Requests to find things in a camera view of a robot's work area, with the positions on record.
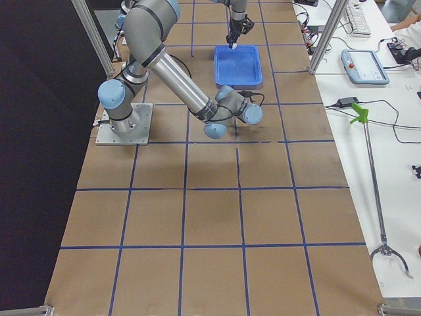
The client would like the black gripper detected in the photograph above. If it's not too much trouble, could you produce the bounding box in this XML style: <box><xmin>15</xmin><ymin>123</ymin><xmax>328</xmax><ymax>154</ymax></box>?
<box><xmin>226</xmin><ymin>18</ymin><xmax>255</xmax><ymax>46</ymax></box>

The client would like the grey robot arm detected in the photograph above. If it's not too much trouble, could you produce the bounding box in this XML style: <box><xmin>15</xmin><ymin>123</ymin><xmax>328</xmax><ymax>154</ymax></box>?
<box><xmin>94</xmin><ymin>1</ymin><xmax>262</xmax><ymax>145</ymax></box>
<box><xmin>212</xmin><ymin>0</ymin><xmax>255</xmax><ymax>49</ymax></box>

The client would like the blue plastic tray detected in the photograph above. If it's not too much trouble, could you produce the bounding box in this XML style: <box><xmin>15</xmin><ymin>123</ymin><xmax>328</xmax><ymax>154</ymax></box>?
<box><xmin>214</xmin><ymin>45</ymin><xmax>263</xmax><ymax>88</ymax></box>

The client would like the white keyboard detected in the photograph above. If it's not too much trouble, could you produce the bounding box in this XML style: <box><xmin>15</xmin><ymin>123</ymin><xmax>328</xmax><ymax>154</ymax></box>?
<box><xmin>345</xmin><ymin>0</ymin><xmax>371</xmax><ymax>38</ymax></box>

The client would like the small black adapter on table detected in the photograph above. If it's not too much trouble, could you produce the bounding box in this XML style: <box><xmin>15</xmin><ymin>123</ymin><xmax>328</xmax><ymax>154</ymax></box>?
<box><xmin>332</xmin><ymin>97</ymin><xmax>359</xmax><ymax>109</ymax></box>

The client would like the teach pendant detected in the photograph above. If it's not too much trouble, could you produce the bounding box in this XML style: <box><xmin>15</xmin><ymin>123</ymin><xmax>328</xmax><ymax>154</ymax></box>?
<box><xmin>341</xmin><ymin>49</ymin><xmax>389</xmax><ymax>86</ymax></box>

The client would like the aluminium frame post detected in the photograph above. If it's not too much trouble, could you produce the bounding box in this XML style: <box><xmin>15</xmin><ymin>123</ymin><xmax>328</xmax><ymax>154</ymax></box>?
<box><xmin>308</xmin><ymin>0</ymin><xmax>349</xmax><ymax>75</ymax></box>

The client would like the green handled reacher grabber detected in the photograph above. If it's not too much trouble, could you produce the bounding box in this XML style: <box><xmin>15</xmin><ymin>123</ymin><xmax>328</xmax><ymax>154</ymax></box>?
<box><xmin>350</xmin><ymin>102</ymin><xmax>414</xmax><ymax>279</ymax></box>

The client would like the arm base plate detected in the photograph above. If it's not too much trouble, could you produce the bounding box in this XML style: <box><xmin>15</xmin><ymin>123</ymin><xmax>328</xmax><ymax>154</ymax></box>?
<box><xmin>95</xmin><ymin>103</ymin><xmax>153</xmax><ymax>145</ymax></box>

